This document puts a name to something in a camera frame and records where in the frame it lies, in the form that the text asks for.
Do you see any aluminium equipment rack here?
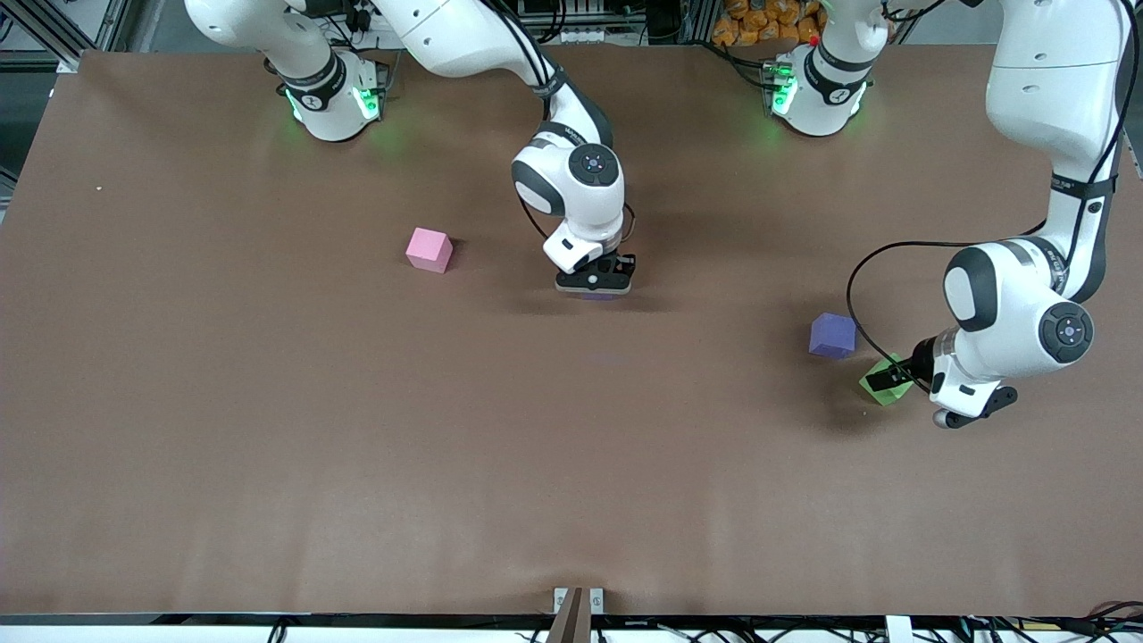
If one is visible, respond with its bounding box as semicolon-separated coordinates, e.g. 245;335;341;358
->
500;0;724;47

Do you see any metal table edge bracket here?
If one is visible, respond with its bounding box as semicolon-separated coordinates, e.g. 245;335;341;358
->
552;587;605;617

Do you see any green foam cube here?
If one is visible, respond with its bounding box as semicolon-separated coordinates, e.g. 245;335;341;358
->
858;353;914;407

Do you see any black cable bundle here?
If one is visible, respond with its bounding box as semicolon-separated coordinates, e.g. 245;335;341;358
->
960;603;1143;643

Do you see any large table cover mat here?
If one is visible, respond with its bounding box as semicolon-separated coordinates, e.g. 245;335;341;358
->
0;45;1143;617

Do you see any light pink foam cube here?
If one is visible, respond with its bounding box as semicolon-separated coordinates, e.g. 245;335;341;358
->
405;227;454;274

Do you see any brown wooden post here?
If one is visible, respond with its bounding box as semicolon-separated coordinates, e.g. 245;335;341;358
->
545;587;595;643

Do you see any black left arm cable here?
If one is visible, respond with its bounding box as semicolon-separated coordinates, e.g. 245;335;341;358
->
845;0;1143;369

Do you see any pile of orange objects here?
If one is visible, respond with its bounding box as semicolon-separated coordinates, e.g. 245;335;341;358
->
712;0;827;47

